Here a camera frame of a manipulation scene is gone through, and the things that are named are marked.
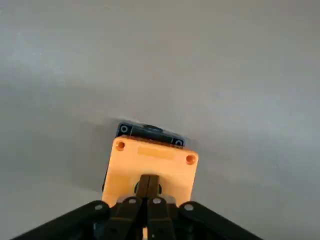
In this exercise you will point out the black button box base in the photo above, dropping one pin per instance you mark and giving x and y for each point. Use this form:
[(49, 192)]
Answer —
[(150, 133)]

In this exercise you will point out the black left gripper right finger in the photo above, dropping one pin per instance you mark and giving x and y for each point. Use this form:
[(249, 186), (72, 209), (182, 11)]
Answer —
[(162, 220)]

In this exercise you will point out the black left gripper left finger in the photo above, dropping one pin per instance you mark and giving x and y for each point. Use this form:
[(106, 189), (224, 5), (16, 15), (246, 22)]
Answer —
[(120, 220)]

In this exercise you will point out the orange button box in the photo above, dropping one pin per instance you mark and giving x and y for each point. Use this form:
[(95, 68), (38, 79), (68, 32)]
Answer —
[(155, 165)]

